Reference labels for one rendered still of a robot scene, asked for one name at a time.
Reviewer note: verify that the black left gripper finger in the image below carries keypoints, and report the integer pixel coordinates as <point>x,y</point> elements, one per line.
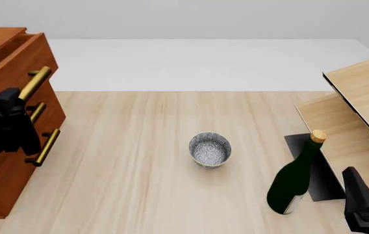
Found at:
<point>22,122</point>

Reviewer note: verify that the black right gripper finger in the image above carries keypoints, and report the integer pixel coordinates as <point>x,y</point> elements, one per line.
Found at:
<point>358,195</point>

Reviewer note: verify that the dark green corked bottle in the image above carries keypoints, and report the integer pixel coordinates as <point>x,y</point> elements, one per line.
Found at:
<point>293,178</point>

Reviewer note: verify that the pale wood two-tier shelf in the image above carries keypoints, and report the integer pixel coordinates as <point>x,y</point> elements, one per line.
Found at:
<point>360,102</point>

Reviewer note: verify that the blue-white patterned bowl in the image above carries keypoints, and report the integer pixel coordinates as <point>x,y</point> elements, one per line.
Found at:
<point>210,150</point>

